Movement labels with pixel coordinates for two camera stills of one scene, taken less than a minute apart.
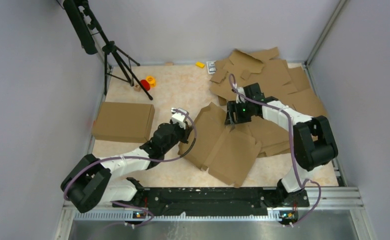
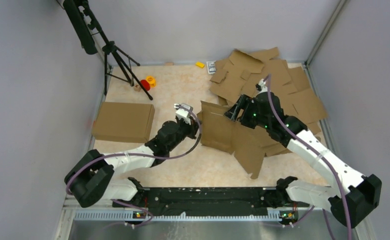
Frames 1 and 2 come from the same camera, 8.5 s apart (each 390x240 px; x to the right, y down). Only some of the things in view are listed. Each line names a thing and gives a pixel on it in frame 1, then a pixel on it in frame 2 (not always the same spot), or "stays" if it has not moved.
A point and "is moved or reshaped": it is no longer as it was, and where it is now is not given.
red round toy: (145, 84) stays
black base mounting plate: (214, 201) stays
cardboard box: (227, 152) is moved or reshaped
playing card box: (211, 66) stays
